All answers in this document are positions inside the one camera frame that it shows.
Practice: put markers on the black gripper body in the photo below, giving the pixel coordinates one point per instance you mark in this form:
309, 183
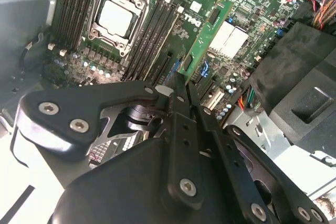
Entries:
118, 195

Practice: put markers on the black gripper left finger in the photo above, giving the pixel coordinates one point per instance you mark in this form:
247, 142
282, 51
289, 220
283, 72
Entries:
65, 98

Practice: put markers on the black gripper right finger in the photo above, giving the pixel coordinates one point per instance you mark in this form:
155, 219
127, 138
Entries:
219, 142

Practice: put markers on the green RAM stick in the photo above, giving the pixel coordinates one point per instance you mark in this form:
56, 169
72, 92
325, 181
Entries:
202, 35

